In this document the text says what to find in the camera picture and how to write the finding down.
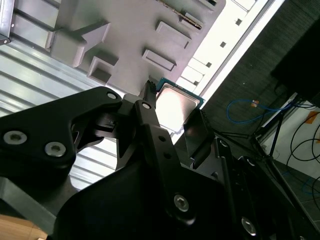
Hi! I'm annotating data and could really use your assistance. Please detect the silver CPU chip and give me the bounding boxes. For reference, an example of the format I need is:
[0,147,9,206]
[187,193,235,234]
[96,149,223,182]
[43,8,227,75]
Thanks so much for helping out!
[149,77,206,133]

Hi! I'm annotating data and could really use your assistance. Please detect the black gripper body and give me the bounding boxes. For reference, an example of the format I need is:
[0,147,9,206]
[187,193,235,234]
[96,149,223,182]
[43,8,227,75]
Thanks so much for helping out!
[53,159,236,240]

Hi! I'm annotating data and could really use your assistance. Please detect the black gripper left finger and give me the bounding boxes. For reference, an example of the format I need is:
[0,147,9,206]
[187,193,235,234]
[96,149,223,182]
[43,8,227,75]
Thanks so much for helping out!
[0,79,198,226]

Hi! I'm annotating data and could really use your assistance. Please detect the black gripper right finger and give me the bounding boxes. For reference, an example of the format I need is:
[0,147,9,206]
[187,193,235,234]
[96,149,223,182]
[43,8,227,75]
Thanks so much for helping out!
[183,109,316,240]

